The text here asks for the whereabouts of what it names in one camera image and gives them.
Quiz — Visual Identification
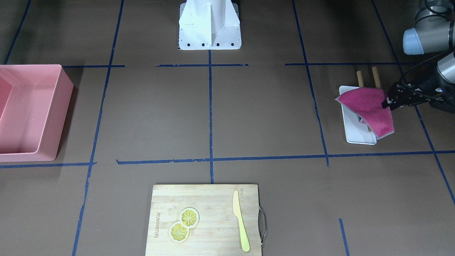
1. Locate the yellow plastic knife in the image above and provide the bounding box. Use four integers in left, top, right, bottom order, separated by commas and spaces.
232, 190, 250, 252

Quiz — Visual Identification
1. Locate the grey robot arm with cloth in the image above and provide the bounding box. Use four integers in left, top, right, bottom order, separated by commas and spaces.
382, 0, 455, 113

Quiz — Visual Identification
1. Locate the black gripper with cloth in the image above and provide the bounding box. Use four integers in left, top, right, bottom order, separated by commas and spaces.
381, 68, 455, 113

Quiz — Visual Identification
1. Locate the pink plastic bin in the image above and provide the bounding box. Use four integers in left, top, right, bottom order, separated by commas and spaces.
0, 64, 74, 162

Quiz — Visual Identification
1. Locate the bamboo cutting board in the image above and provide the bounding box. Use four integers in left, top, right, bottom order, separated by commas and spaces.
145, 184, 263, 256

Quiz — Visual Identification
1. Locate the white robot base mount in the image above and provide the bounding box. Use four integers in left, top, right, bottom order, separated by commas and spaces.
178, 0, 242, 50

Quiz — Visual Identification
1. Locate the wooden rack peg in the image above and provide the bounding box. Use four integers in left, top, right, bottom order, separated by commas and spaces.
356, 71, 364, 88
371, 66, 382, 89

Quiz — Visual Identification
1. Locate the white rack tray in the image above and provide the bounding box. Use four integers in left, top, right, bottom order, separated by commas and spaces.
336, 85, 377, 145

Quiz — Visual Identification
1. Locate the lemon slice upper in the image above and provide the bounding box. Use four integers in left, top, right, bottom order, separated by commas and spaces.
180, 207, 200, 229

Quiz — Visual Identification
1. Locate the pink microfiber cloth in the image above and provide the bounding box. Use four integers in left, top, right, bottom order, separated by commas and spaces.
335, 87, 395, 140

